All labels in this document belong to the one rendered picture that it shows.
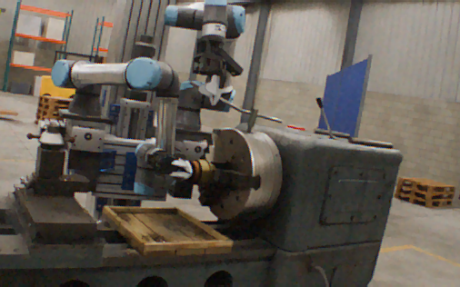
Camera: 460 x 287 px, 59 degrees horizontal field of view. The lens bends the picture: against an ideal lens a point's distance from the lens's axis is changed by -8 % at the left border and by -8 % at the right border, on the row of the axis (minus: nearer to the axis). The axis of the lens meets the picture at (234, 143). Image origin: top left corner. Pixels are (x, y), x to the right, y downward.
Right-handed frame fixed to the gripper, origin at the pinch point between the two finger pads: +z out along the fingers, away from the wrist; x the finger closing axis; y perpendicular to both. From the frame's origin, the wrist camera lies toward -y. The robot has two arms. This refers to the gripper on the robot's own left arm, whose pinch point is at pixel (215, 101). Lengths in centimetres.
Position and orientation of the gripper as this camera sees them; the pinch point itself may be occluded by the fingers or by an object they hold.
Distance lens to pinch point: 140.1
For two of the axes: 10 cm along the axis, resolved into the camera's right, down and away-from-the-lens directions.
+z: -0.4, 9.9, -1.0
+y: -8.1, -0.9, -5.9
